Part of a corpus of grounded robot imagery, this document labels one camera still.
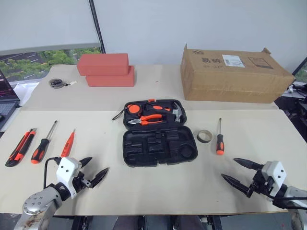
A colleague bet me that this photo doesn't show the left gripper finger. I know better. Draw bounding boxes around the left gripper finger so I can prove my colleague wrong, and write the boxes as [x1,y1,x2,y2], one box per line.
[78,157,93,172]
[90,167,110,188]

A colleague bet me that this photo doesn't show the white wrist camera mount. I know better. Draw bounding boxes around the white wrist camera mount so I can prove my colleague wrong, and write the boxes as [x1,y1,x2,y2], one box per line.
[261,161,287,197]
[55,157,82,199]

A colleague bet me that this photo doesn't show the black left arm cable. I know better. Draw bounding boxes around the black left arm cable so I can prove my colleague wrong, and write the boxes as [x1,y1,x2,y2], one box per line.
[43,157,61,189]

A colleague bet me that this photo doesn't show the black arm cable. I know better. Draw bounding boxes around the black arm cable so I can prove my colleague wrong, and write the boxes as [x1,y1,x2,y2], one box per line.
[268,194,307,202]
[43,157,61,189]

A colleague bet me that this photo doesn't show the brown cardboard box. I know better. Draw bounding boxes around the brown cardboard box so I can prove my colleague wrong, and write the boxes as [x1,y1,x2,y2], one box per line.
[180,43,295,104]

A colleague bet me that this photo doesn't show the dark laptop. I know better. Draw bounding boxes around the dark laptop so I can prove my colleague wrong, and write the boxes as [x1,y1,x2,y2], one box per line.
[0,69,21,132]

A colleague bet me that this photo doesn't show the orange voltage tester pen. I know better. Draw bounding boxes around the orange voltage tester pen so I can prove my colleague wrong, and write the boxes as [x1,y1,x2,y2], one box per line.
[60,128,77,158]

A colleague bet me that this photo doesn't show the round black metal reel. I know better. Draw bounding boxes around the round black metal reel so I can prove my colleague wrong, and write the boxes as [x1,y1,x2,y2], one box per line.
[48,78,78,89]

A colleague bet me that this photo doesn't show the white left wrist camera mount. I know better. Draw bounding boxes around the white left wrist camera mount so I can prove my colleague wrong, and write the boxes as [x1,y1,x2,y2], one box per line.
[55,157,82,199]

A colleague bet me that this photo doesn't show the black orange utility knife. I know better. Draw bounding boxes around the black orange utility knife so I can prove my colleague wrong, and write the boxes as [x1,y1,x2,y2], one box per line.
[5,128,38,168]

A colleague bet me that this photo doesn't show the orange handled pliers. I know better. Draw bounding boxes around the orange handled pliers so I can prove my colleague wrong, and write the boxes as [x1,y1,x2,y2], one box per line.
[128,114,164,126]

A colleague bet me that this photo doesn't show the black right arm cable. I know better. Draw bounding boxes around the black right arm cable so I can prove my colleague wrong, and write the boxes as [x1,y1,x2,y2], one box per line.
[268,194,307,202]

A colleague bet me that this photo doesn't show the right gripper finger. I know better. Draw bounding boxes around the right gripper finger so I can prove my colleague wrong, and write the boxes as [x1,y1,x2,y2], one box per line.
[234,158,264,172]
[221,173,252,195]

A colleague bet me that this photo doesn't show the red foam block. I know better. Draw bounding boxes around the red foam block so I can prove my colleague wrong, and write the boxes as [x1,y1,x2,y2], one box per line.
[85,65,136,88]
[76,53,130,77]

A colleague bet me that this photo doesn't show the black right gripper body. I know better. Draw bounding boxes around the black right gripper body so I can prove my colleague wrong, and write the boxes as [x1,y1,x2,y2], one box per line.
[246,169,274,198]

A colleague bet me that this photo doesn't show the short black orange screwdriver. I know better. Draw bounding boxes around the short black orange screwdriver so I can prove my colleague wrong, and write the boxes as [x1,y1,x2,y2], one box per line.
[214,118,225,156]

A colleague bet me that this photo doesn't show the long black orange screwdriver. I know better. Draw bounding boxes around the long black orange screwdriver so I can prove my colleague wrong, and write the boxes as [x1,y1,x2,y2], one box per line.
[30,120,58,164]

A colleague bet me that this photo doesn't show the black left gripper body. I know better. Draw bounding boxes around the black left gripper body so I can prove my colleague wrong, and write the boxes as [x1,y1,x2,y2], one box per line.
[71,171,93,194]

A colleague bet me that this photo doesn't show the black window frame post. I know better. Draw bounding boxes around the black window frame post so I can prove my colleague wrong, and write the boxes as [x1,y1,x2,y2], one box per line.
[88,0,106,55]

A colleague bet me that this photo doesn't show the claw hammer black handle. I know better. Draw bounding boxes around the claw hammer black handle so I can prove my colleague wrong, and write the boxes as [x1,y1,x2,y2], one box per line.
[143,101,187,124]

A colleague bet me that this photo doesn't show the brown tape roll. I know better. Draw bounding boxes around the brown tape roll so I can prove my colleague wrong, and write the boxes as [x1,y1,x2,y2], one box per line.
[197,129,213,144]

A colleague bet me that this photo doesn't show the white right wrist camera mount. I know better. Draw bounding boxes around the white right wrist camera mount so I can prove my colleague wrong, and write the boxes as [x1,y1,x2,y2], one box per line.
[261,161,287,197]

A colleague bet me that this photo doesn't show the black equipment beside table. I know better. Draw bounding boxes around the black equipment beside table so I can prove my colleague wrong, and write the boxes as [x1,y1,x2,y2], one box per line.
[274,82,307,145]

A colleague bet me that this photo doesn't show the black orange tape measure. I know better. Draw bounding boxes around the black orange tape measure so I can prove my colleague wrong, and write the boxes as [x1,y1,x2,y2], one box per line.
[112,103,143,121]

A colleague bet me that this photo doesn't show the black tool case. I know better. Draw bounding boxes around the black tool case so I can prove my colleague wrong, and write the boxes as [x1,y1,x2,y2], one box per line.
[122,98,199,168]

